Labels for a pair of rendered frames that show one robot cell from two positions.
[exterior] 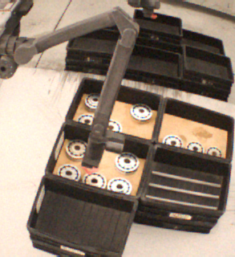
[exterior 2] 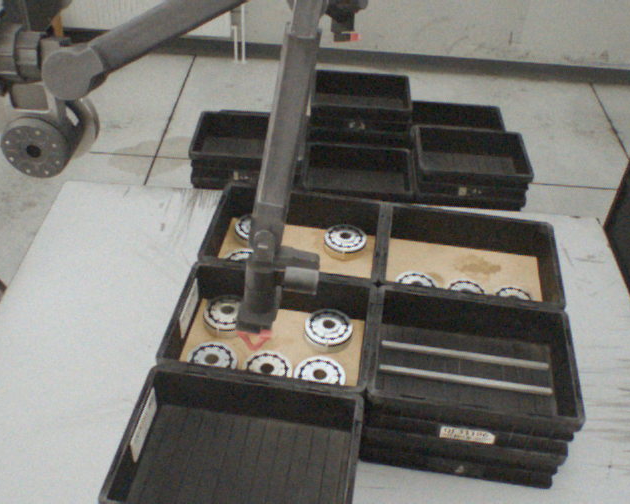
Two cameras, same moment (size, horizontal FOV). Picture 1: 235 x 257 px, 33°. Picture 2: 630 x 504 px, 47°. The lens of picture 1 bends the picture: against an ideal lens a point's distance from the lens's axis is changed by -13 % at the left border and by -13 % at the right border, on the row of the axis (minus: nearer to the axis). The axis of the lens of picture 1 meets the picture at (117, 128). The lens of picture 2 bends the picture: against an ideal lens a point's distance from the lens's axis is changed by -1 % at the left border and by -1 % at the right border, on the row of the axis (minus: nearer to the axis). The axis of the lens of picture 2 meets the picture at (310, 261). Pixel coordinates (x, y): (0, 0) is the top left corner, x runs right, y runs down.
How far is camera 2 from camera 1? 41 cm
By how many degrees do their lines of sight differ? 8
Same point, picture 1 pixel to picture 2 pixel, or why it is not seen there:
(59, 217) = (191, 463)
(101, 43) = (257, 147)
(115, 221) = (318, 455)
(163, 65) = (376, 179)
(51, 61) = not seen: hidden behind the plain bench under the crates
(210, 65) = (474, 159)
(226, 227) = (595, 474)
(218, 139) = (517, 273)
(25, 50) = (70, 60)
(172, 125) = (408, 257)
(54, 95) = (175, 231)
